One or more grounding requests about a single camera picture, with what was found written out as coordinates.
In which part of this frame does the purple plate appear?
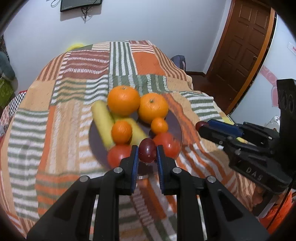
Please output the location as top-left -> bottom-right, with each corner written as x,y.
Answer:
88,109 -> 184,168

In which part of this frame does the dark red plum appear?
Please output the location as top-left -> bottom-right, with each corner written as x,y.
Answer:
138,138 -> 156,163
195,121 -> 210,132

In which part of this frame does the large orange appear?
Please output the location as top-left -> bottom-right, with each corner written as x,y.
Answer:
107,85 -> 141,117
138,93 -> 169,124

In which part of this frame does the small black wall monitor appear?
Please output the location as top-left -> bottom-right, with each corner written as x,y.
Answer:
60,0 -> 103,12

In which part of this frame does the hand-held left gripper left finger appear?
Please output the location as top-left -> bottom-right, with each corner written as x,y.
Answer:
26,145 -> 140,241

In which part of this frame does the striped patchwork blanket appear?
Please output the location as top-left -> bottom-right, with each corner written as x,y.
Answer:
0,40 -> 264,241

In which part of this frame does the yellow banana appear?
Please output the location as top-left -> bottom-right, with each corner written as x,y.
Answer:
91,101 -> 116,149
110,112 -> 148,146

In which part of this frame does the checkered cloth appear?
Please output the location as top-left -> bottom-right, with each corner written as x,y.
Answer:
7,90 -> 26,112

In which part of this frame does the small orange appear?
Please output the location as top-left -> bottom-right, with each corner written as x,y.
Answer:
151,117 -> 169,134
111,120 -> 133,144

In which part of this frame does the red tomato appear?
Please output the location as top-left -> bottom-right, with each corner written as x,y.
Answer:
107,144 -> 133,169
153,133 -> 181,159

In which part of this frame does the yellow round object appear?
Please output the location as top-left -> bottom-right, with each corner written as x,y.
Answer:
66,42 -> 85,52

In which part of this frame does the person's orange clothing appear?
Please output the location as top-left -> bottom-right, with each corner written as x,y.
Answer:
258,185 -> 296,234

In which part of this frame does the dark patterned cushion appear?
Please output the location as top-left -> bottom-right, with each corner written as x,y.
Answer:
0,35 -> 8,58

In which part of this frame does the brown wooden door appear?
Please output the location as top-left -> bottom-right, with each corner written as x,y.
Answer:
206,0 -> 277,115

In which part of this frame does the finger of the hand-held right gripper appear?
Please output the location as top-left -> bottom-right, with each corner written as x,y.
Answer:
198,124 -> 234,149
207,119 -> 244,138

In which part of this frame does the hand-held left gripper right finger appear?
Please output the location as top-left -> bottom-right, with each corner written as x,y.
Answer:
156,145 -> 271,241

